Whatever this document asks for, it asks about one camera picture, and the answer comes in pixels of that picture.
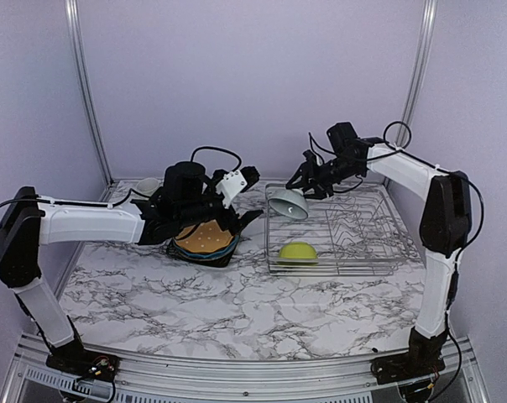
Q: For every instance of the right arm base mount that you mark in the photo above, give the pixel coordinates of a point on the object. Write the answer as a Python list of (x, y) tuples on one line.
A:
[(405, 366)]

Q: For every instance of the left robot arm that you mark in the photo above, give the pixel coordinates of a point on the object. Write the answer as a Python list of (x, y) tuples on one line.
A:
[(31, 221)]

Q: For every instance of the metal wire dish rack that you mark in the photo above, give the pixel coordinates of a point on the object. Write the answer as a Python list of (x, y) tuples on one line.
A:
[(354, 234)]

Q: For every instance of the orange polka dot plate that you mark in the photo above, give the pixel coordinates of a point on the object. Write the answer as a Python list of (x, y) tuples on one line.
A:
[(204, 238)]

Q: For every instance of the black floral square plate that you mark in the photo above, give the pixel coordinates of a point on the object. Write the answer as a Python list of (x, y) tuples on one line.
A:
[(220, 260)]

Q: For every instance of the white patterned bowl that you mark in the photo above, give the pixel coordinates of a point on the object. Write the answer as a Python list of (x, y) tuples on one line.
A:
[(289, 203)]

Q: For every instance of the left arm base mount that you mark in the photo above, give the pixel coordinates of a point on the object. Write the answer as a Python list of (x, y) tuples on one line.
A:
[(84, 364)]

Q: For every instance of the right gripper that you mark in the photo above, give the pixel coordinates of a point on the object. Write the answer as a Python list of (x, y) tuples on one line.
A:
[(308, 172)]

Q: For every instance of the left aluminium frame post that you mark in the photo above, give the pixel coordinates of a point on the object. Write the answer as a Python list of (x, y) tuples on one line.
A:
[(74, 26)]

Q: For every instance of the right aluminium frame post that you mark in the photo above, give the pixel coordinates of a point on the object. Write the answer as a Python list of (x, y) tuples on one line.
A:
[(423, 51)]

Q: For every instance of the pale green mug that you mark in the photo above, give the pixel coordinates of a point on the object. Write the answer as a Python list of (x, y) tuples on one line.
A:
[(147, 186)]

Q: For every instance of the aluminium frame post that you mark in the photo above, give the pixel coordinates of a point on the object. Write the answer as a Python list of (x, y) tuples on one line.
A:
[(74, 26), (423, 51)]

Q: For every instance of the lime green bowl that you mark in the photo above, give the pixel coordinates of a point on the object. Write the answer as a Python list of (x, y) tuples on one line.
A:
[(297, 253)]

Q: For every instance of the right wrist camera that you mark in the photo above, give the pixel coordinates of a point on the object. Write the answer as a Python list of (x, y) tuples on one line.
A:
[(313, 158)]

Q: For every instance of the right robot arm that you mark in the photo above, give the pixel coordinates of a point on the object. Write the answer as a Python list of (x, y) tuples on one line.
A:
[(444, 227)]

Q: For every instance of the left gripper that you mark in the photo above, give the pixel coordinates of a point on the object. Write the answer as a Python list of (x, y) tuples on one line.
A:
[(227, 221)]

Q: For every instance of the blue polka dot plate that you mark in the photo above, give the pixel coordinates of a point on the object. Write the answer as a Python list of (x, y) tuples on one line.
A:
[(202, 249)]

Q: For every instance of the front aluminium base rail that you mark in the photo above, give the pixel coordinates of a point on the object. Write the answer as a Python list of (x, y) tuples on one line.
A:
[(145, 377)]

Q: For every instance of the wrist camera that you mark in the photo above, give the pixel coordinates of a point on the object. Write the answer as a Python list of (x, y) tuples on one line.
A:
[(235, 182), (313, 158)]

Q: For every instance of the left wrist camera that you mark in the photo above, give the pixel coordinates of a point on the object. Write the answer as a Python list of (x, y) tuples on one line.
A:
[(235, 182)]

